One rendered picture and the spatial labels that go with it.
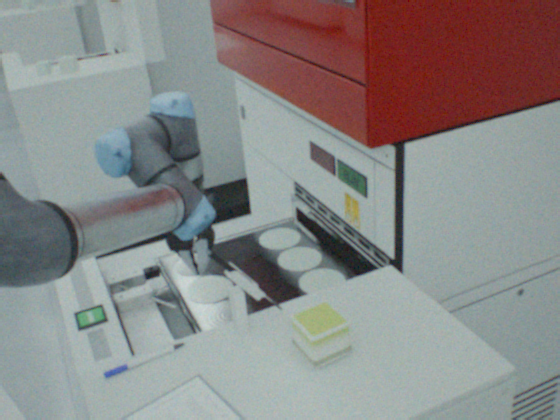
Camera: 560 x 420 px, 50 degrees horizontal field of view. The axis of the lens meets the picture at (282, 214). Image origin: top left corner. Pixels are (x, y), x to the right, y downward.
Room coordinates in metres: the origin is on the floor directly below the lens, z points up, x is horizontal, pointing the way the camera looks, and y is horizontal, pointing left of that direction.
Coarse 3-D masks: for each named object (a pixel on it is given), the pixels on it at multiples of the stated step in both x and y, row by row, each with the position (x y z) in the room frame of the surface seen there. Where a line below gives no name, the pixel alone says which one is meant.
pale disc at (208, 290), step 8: (200, 280) 1.12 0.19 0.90; (208, 280) 1.11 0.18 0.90; (216, 280) 1.11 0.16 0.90; (224, 280) 1.11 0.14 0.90; (192, 288) 1.09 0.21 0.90; (200, 288) 1.08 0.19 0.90; (208, 288) 1.08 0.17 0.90; (216, 288) 1.08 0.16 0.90; (224, 288) 1.08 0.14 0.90; (192, 296) 1.06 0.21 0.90; (200, 296) 1.05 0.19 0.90; (208, 296) 1.05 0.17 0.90; (216, 296) 1.05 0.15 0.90; (224, 296) 1.05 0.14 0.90
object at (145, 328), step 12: (132, 288) 1.14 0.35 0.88; (132, 312) 1.05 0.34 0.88; (144, 312) 1.04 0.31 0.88; (156, 312) 1.04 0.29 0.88; (132, 324) 1.01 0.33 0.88; (144, 324) 1.00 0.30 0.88; (156, 324) 1.00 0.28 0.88; (132, 336) 0.97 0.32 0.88; (144, 336) 0.96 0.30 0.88; (156, 336) 0.96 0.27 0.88; (168, 336) 0.96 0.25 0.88; (132, 348) 0.93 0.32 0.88; (144, 348) 0.93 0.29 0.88
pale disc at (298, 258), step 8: (296, 248) 1.21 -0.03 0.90; (304, 248) 1.21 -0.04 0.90; (312, 248) 1.21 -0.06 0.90; (280, 256) 1.18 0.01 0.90; (288, 256) 1.18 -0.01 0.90; (296, 256) 1.18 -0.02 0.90; (304, 256) 1.18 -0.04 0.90; (312, 256) 1.17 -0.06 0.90; (320, 256) 1.17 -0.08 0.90; (280, 264) 1.15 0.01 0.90; (288, 264) 1.15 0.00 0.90; (296, 264) 1.14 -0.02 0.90; (304, 264) 1.14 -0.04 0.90; (312, 264) 1.14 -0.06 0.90
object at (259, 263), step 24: (240, 240) 1.28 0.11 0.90; (312, 240) 1.24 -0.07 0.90; (168, 264) 1.20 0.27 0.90; (216, 264) 1.18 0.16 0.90; (240, 264) 1.17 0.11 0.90; (264, 264) 1.16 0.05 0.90; (336, 264) 1.13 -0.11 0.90; (264, 288) 1.06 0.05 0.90; (288, 288) 1.06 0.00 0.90; (192, 312) 1.00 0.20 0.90; (216, 312) 1.00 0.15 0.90
